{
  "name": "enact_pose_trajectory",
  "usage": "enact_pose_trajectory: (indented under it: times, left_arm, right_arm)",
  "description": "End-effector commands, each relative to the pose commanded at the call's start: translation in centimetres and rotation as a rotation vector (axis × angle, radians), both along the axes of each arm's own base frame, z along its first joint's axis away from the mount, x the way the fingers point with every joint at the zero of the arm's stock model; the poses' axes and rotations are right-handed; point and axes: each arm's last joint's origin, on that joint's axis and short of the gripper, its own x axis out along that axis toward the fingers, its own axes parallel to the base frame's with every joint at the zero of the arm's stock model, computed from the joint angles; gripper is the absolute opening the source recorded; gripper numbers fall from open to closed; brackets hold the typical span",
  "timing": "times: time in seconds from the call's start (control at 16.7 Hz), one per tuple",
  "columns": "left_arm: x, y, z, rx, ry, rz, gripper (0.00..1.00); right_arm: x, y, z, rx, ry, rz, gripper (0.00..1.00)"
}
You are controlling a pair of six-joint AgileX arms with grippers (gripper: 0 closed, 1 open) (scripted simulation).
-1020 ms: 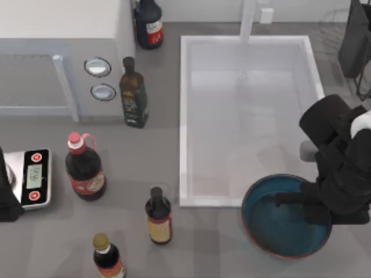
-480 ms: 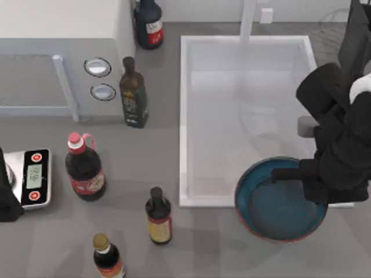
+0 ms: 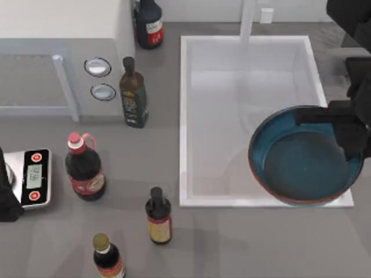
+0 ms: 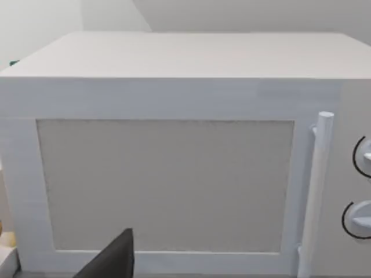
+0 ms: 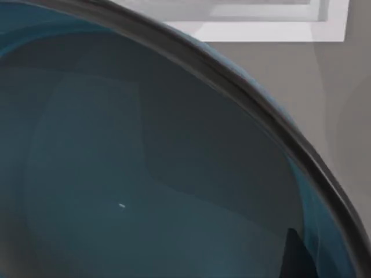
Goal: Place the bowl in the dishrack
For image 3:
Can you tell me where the blue bowl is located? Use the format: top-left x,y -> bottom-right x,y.
247,105 -> 366,207

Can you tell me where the white sink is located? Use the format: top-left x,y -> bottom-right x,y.
179,35 -> 355,209

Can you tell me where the white tap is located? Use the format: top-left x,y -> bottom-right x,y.
238,0 -> 256,45

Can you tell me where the small dark bottle yellow label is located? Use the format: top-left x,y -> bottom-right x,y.
144,186 -> 173,245

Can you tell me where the dark green oil bottle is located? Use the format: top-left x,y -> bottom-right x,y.
119,56 -> 150,129

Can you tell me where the dark bottle red white label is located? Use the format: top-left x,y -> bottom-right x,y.
133,0 -> 163,50

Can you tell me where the round microwave knob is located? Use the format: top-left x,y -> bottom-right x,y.
83,56 -> 112,78
90,83 -> 117,102

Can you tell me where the red capped dark bottle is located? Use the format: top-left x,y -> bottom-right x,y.
64,131 -> 107,202

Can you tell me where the dark bottle gold cap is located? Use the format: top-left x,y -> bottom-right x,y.
92,232 -> 127,278

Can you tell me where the silver kitchen scale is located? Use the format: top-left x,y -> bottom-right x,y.
2,148 -> 53,210

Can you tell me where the pale microwave oven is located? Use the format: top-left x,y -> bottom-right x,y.
0,0 -> 137,124

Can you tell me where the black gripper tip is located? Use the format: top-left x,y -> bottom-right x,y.
0,147 -> 26,224

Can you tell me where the microwave door handle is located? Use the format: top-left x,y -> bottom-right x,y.
52,54 -> 80,122

